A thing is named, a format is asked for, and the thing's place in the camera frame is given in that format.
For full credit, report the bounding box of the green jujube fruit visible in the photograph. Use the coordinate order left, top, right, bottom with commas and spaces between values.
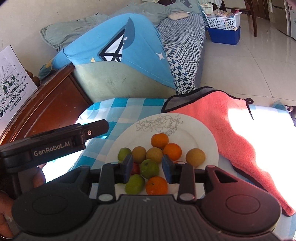
117, 148, 132, 163

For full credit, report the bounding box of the orange mandarin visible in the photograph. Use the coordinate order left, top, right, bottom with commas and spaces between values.
163, 143, 182, 161
151, 133, 169, 149

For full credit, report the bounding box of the person left hand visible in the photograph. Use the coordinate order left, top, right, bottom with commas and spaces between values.
1, 167, 46, 238

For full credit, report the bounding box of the white floral plate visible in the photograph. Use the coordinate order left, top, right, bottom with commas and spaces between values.
106, 113, 219, 169

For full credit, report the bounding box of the coral pink towel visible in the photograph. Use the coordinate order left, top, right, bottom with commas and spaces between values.
162, 87, 295, 216

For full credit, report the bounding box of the white milk carton box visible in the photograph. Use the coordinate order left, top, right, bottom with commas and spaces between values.
0, 45, 37, 133

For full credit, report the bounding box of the dark wooden cabinet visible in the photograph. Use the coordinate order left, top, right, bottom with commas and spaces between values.
1, 64, 93, 145

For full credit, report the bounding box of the blue checkered tablecloth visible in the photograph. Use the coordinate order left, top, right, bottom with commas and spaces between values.
43, 98, 295, 240

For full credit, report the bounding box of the blue plastic bin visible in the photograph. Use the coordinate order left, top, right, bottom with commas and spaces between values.
208, 27, 241, 45

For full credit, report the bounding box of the white lattice basket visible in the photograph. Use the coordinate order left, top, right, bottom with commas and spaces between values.
203, 12, 241, 31

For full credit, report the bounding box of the wooden dining chair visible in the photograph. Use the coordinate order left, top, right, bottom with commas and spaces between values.
222, 0, 257, 37

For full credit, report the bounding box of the silver refrigerator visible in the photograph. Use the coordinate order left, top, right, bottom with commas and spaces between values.
271, 0, 290, 36

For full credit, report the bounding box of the small white fridge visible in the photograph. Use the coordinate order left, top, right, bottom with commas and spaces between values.
287, 0, 296, 40

